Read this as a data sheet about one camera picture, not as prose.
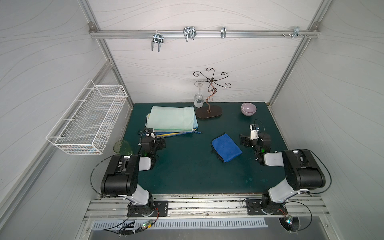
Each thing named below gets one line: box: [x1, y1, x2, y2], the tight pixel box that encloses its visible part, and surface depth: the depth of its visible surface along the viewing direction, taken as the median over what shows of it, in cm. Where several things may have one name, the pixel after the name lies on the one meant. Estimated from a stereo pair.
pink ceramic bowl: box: [240, 102, 257, 117], surface depth 114 cm
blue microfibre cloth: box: [210, 133, 243, 163], surface depth 98 cm
